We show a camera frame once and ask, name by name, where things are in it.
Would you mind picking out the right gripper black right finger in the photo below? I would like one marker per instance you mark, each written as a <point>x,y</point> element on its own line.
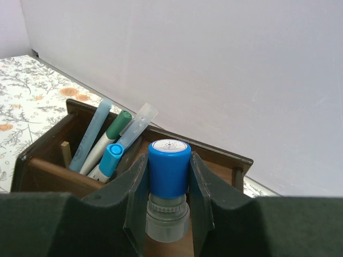
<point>226,222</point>

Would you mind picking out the brown wooden desk organizer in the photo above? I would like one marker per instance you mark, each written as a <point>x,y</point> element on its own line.
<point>40,168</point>

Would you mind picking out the floral patterned table mat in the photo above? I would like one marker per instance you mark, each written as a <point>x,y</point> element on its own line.
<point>33,100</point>

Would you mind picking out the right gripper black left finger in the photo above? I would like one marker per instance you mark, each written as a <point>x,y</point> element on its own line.
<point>108,222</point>

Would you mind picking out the grey blue glue stick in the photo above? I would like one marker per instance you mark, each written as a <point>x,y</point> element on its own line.
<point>168,213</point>

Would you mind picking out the light blue pen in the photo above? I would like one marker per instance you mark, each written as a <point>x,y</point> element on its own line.
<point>90,135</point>

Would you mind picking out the green capped white marker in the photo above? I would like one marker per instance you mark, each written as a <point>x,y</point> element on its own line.
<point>109,136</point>

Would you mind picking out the blue capped white marker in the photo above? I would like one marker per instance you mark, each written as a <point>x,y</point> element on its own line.
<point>108,163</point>

